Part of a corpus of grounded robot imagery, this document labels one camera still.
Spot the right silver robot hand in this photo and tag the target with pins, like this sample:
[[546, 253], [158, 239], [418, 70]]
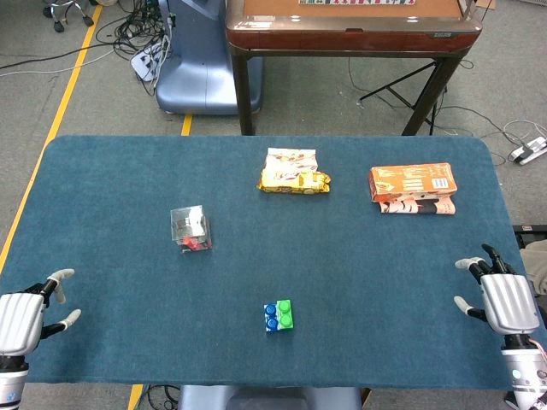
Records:
[[510, 303]]

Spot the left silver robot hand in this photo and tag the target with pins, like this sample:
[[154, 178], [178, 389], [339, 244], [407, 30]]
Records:
[[19, 316]]

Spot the green building block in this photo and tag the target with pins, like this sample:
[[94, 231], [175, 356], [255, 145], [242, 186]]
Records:
[[285, 316]]

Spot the blue building block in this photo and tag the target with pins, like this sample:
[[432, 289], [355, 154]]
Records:
[[270, 318]]

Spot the beige fabric object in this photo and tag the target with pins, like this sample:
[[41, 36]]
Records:
[[537, 265]]

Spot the black equipment base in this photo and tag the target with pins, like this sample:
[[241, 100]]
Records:
[[532, 235]]

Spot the orange carton box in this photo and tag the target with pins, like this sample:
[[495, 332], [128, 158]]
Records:
[[410, 183]]

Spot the clear plastic box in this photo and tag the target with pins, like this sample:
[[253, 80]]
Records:
[[190, 228]]

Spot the blue felt table cloth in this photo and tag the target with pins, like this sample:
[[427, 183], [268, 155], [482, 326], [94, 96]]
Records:
[[320, 256]]

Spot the yellow snack packet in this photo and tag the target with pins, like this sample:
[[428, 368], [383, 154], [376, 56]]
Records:
[[292, 175]]

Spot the blue-grey robot torso base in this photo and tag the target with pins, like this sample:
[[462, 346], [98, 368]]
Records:
[[265, 399]]

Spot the white power strip with plugs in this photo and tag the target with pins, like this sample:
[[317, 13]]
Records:
[[143, 62]]

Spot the brown cardboard box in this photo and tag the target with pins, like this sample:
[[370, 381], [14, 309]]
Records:
[[487, 3]]

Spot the brown mahjong table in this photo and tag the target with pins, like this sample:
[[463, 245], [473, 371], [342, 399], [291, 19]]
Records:
[[350, 40]]

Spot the black wheeled stool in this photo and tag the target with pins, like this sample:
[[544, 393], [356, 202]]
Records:
[[64, 8]]

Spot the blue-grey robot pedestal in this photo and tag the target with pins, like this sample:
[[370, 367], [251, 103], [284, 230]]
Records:
[[196, 77]]

